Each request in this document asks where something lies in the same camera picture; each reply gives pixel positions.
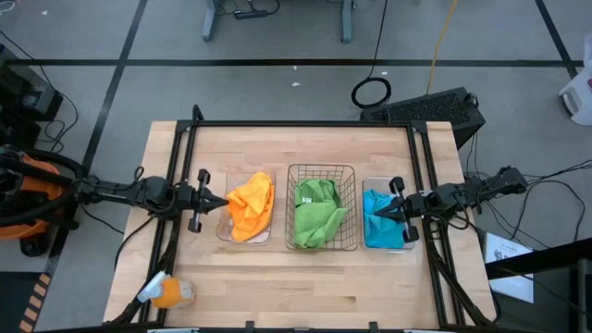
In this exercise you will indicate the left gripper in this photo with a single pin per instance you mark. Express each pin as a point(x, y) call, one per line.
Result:
point(196, 201)

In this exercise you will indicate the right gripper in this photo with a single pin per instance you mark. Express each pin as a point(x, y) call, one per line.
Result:
point(411, 208)

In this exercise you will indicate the blue microfiber towel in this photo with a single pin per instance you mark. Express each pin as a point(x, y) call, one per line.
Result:
point(384, 238)
point(370, 199)

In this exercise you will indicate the clear plastic bin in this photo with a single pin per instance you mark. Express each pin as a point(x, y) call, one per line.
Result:
point(236, 178)
point(377, 182)

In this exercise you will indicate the orange microfiber towel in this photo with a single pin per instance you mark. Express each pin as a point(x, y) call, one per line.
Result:
point(245, 229)
point(259, 189)

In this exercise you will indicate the green microfiber towel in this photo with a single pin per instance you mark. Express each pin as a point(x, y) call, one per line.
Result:
point(319, 226)
point(319, 189)

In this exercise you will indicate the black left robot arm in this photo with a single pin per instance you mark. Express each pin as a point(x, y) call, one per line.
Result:
point(152, 194)

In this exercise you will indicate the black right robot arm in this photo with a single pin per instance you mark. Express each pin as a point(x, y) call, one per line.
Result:
point(462, 194)

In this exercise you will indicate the orange spray bottle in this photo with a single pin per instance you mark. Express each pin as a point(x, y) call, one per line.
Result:
point(173, 293)

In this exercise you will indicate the black computer tower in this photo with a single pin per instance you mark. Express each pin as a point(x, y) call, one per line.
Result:
point(425, 111)

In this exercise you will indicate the white printed paper sheet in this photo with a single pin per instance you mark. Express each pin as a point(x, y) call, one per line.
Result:
point(501, 245)

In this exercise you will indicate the black metal stand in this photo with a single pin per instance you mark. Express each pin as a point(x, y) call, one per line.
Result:
point(555, 254)

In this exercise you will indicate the orange black vacuum cleaner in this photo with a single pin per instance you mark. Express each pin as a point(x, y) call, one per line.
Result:
point(39, 182)

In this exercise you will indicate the grey desk leg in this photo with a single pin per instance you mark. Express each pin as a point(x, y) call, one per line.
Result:
point(210, 20)
point(347, 20)

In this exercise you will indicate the black power strip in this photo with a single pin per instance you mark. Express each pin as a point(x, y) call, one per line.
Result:
point(250, 14)

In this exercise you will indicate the black equipment case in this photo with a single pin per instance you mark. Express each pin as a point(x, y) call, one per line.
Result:
point(23, 97)

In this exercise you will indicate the white plastic stool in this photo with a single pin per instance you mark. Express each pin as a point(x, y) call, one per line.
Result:
point(578, 97)

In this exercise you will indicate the black hazard-striped mat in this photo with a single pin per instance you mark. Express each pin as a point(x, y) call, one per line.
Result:
point(14, 300)

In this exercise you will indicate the grey metal mount bracket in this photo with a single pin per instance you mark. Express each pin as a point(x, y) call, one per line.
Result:
point(426, 194)

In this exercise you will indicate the black frame clip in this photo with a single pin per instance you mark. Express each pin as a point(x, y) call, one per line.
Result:
point(250, 327)
point(373, 327)

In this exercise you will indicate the black table frame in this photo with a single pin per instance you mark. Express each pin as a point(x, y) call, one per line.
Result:
point(300, 123)

